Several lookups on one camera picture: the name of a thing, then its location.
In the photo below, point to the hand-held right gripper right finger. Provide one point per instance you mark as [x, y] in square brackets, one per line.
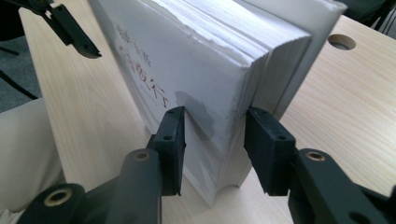
[271, 152]

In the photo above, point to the black folding chair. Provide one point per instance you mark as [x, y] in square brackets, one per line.
[364, 9]

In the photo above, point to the white book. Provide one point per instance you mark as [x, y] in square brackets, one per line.
[202, 62]

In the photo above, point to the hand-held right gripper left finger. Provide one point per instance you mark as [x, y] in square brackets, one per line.
[171, 155]

